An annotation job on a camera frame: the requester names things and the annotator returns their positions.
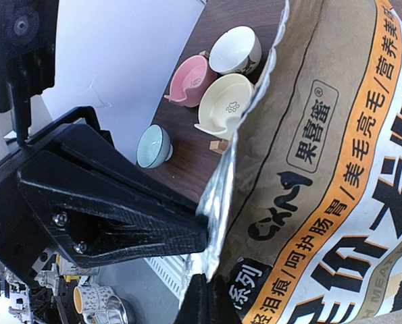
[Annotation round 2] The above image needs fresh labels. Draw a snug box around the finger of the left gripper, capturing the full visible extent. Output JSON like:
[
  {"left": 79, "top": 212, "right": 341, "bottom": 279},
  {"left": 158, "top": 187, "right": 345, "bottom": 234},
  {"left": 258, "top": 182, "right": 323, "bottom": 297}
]
[
  {"left": 47, "top": 124, "right": 205, "bottom": 219},
  {"left": 18, "top": 150, "right": 208, "bottom": 267}
]

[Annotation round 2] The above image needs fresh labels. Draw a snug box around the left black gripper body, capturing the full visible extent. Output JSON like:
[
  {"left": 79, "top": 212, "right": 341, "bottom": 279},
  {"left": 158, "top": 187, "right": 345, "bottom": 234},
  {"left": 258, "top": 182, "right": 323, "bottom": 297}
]
[{"left": 0, "top": 106, "right": 101, "bottom": 284}]

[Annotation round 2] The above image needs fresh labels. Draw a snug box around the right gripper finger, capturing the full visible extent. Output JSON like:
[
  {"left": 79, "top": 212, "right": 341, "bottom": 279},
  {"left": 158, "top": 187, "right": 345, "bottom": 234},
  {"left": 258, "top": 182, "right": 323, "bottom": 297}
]
[{"left": 178, "top": 274, "right": 241, "bottom": 324}]

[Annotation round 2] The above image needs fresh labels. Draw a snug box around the pet food bag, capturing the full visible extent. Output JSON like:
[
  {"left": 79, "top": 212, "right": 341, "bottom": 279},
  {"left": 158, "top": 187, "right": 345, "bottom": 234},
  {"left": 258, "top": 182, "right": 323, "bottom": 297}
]
[{"left": 180, "top": 1, "right": 402, "bottom": 323}]

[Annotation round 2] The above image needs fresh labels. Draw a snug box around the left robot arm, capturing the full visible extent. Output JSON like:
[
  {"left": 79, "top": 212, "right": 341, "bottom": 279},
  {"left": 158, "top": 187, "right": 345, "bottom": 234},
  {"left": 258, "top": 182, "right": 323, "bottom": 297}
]
[{"left": 0, "top": 1, "right": 208, "bottom": 285}]

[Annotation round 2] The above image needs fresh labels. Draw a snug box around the pink pet bowl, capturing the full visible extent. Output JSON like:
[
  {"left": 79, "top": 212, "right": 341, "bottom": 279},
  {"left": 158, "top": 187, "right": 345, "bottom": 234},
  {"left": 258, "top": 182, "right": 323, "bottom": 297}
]
[{"left": 164, "top": 55, "right": 207, "bottom": 107}]

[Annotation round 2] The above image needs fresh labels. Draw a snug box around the cream pet bowl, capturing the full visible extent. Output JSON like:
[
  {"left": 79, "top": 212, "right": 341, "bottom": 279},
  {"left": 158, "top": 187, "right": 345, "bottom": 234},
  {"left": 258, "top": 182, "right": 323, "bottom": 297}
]
[{"left": 194, "top": 74, "right": 254, "bottom": 141}]

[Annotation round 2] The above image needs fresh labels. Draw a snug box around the light blue ceramic bowl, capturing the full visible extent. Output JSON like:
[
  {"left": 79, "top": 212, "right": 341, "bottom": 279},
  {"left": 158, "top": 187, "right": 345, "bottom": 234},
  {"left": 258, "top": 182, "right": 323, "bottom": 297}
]
[{"left": 136, "top": 124, "right": 174, "bottom": 169}]

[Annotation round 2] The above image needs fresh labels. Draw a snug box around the patterned mug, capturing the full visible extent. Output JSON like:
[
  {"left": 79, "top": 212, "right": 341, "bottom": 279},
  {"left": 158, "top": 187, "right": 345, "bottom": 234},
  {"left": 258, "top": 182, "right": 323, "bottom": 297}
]
[{"left": 73, "top": 286, "right": 114, "bottom": 323}]

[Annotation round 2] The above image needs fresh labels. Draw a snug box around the steel bowl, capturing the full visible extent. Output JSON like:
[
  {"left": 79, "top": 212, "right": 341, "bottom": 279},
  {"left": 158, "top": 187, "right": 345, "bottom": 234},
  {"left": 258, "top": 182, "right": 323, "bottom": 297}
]
[{"left": 105, "top": 294, "right": 137, "bottom": 324}]

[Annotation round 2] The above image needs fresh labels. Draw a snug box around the white ceramic bowl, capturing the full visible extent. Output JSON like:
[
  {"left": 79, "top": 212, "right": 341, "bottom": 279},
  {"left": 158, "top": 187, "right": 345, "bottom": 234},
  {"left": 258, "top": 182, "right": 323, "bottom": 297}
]
[{"left": 209, "top": 26, "right": 262, "bottom": 76}]

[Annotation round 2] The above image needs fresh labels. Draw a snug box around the front aluminium rail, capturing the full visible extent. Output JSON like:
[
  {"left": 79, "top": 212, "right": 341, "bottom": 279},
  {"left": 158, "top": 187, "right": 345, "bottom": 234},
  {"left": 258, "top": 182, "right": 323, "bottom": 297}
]
[{"left": 144, "top": 254, "right": 188, "bottom": 298}]

